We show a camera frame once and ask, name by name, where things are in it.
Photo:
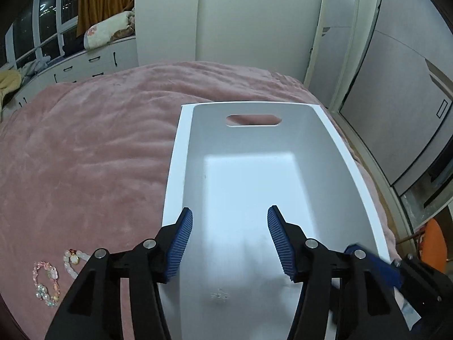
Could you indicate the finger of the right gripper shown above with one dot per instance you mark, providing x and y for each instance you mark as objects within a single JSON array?
[{"x": 387, "y": 271}]

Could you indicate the white window bench cabinets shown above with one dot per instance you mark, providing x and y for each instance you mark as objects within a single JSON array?
[{"x": 117, "y": 56}]

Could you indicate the white plastic storage bin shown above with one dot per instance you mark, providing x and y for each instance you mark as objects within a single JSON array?
[{"x": 231, "y": 162}]

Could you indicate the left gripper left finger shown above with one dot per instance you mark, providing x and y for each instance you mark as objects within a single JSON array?
[{"x": 91, "y": 308}]

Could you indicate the pink plush bed blanket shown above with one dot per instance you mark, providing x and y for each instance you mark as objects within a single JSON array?
[{"x": 85, "y": 165}]

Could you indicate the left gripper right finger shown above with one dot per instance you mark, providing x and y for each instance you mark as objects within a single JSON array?
[{"x": 334, "y": 284}]

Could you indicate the yellow blanket on bench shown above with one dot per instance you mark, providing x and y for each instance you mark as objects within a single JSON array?
[{"x": 10, "y": 80}]

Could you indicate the white floral rolled blanket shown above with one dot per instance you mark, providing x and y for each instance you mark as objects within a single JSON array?
[{"x": 116, "y": 27}]

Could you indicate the grey clothes pile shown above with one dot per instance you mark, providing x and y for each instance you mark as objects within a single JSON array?
[{"x": 34, "y": 67}]

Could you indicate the orange chair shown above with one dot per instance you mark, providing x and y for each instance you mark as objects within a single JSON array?
[{"x": 434, "y": 248}]

